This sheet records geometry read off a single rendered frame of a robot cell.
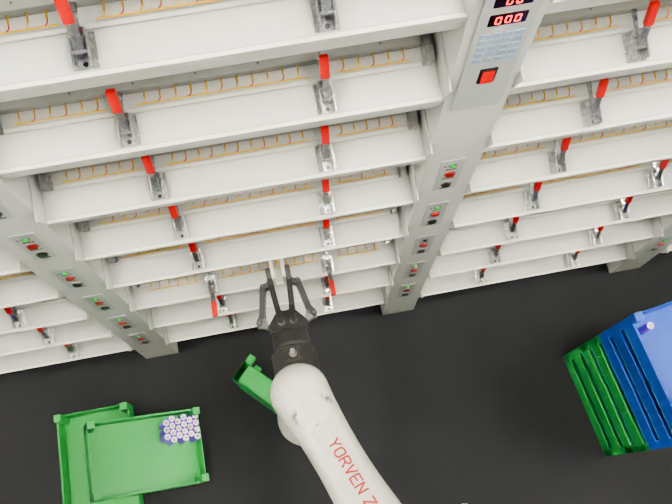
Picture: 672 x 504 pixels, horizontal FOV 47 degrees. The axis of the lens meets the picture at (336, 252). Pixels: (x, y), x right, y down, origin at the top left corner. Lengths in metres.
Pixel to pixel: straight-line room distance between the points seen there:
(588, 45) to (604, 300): 1.40
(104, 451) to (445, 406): 0.95
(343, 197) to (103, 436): 1.11
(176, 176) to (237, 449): 1.18
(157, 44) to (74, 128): 0.24
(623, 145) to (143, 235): 0.90
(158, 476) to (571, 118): 1.47
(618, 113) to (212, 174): 0.66
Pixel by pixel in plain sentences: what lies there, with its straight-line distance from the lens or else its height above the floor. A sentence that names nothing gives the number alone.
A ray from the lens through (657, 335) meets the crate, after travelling 1.97.
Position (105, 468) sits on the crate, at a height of 0.10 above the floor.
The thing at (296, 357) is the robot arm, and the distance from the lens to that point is 1.56.
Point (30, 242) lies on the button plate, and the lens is 1.35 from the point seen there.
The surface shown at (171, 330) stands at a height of 0.16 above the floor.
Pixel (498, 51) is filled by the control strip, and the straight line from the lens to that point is 1.01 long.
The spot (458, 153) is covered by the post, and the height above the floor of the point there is 1.12.
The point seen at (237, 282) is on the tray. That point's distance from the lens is 1.79.
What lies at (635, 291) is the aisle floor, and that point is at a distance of 2.51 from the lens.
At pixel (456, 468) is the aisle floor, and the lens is 2.29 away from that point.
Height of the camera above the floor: 2.26
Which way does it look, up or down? 72 degrees down
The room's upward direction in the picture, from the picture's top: 2 degrees clockwise
